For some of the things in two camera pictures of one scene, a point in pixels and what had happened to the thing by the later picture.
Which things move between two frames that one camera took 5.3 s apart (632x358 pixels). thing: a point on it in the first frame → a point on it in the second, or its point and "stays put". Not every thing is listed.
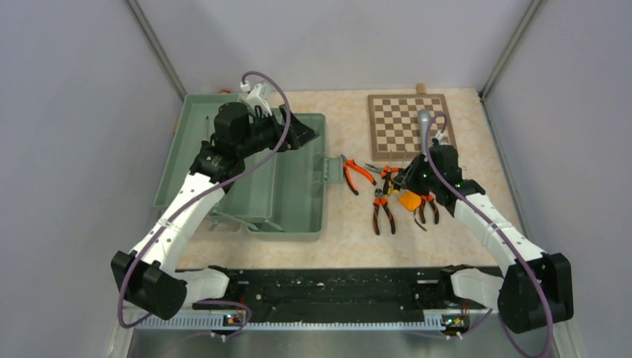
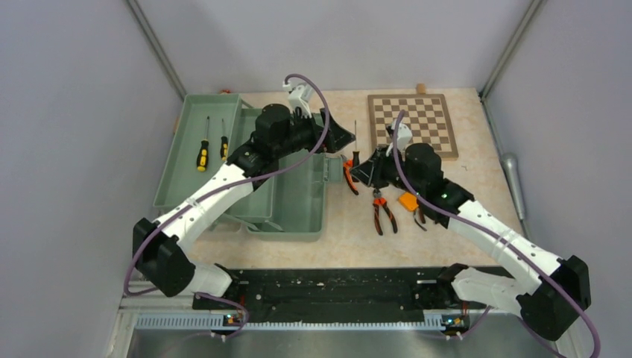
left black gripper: [299, 133] → [337, 137]
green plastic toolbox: [282, 197] stays put
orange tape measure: [410, 201] stays put
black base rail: [341, 295] stays put
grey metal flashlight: [423, 118] → [510, 162]
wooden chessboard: [394, 127] stays put
